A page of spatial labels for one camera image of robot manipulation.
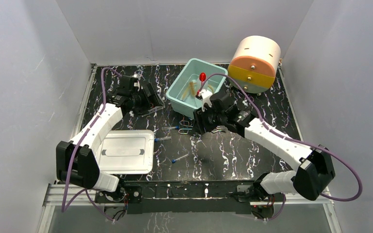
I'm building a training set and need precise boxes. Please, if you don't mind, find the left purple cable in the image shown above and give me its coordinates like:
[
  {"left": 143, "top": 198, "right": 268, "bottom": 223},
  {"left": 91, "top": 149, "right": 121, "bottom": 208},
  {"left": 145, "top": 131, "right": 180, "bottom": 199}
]
[{"left": 60, "top": 67, "right": 123, "bottom": 213}]

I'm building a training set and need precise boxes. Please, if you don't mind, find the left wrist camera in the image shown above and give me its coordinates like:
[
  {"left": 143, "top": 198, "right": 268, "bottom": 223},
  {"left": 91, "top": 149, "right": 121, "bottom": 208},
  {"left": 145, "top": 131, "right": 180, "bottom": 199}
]
[{"left": 133, "top": 74, "right": 141, "bottom": 91}]

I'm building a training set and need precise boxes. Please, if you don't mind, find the tan rubber tubing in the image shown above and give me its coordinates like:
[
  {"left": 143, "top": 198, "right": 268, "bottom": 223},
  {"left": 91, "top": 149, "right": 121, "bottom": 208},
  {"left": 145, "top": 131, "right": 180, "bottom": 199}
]
[{"left": 181, "top": 81, "right": 201, "bottom": 101}]

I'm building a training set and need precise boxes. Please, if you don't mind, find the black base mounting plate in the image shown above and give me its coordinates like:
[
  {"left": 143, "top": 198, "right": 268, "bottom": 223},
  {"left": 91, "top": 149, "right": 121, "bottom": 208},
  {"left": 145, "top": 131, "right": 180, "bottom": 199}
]
[{"left": 124, "top": 180, "right": 283, "bottom": 218}]

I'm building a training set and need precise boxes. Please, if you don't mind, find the white bin lid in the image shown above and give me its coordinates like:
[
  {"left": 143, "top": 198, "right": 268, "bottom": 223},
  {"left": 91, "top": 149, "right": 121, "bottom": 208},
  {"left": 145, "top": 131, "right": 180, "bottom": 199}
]
[{"left": 96, "top": 130, "right": 155, "bottom": 175}]

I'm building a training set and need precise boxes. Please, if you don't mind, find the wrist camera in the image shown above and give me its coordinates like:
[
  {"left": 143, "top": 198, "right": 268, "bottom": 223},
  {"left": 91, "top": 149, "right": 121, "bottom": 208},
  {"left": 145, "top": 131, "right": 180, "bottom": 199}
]
[
  {"left": 133, "top": 74, "right": 141, "bottom": 91},
  {"left": 196, "top": 89, "right": 213, "bottom": 112}
]

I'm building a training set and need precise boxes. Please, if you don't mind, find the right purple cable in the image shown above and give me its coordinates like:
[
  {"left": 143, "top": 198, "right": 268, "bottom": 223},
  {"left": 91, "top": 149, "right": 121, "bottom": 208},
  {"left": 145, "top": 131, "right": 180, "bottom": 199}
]
[{"left": 199, "top": 73, "right": 363, "bottom": 202}]

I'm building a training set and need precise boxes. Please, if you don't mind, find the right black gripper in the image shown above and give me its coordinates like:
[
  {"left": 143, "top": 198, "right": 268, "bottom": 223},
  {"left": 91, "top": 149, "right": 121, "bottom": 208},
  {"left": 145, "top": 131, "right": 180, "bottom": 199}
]
[{"left": 191, "top": 102, "right": 226, "bottom": 135}]

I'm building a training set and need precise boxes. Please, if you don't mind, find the clear test tube rack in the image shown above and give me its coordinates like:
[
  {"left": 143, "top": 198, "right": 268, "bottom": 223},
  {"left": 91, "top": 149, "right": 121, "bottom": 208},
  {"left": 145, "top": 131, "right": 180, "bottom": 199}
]
[{"left": 140, "top": 105, "right": 165, "bottom": 117}]

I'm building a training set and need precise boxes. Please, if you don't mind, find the round orange yellow drawer cabinet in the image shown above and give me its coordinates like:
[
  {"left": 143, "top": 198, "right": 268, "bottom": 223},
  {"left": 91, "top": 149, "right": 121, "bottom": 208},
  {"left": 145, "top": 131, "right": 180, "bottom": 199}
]
[{"left": 227, "top": 35, "right": 281, "bottom": 96}]

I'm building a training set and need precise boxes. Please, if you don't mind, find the blue-cap test tube middle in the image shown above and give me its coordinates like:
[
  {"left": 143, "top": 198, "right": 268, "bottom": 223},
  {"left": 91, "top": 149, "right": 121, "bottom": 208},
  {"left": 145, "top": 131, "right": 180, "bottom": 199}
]
[{"left": 154, "top": 136, "right": 171, "bottom": 142}]

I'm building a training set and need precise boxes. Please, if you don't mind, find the purple cable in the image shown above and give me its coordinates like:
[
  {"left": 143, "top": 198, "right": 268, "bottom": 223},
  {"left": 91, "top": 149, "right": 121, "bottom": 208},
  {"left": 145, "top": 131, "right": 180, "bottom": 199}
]
[
  {"left": 199, "top": 73, "right": 363, "bottom": 202},
  {"left": 60, "top": 67, "right": 123, "bottom": 213}
]

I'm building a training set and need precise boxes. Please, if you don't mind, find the blue-cap test tube lower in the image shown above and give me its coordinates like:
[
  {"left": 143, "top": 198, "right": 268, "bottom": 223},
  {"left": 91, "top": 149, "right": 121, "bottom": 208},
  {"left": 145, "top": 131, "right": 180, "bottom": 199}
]
[{"left": 171, "top": 154, "right": 189, "bottom": 164}]

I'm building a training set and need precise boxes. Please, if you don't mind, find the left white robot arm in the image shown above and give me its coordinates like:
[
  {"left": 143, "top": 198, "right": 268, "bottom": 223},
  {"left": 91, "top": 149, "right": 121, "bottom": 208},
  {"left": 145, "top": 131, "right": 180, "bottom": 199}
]
[{"left": 56, "top": 75, "right": 164, "bottom": 203}]

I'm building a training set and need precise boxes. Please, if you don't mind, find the red-cap wash bottle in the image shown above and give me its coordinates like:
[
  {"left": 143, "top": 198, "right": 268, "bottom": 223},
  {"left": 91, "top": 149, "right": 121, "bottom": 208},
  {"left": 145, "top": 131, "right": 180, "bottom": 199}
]
[{"left": 197, "top": 72, "right": 206, "bottom": 94}]

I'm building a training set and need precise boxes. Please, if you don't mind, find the brown test tube brush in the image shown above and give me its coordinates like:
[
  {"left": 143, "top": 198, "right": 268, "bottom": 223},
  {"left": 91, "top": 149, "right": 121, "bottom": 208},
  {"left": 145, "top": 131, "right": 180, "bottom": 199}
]
[{"left": 211, "top": 126, "right": 226, "bottom": 133}]

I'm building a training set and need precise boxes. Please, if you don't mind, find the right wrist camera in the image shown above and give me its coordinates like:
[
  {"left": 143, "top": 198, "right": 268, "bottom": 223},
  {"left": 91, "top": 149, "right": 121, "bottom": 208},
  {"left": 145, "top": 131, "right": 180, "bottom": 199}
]
[{"left": 196, "top": 89, "right": 213, "bottom": 112}]

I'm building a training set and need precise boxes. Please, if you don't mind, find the aluminium frame rail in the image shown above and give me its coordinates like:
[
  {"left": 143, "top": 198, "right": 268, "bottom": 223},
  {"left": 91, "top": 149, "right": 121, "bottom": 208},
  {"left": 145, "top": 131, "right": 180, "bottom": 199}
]
[{"left": 37, "top": 184, "right": 342, "bottom": 233}]

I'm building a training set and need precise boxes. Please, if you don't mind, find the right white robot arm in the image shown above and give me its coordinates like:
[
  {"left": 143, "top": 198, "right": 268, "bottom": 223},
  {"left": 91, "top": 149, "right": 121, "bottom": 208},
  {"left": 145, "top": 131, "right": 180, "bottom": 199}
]
[{"left": 193, "top": 89, "right": 335, "bottom": 201}]

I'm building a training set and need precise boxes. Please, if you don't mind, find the light teal plastic bin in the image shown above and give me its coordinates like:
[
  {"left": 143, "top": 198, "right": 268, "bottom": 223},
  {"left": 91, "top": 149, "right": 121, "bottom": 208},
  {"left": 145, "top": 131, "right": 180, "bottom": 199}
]
[{"left": 166, "top": 58, "right": 228, "bottom": 119}]

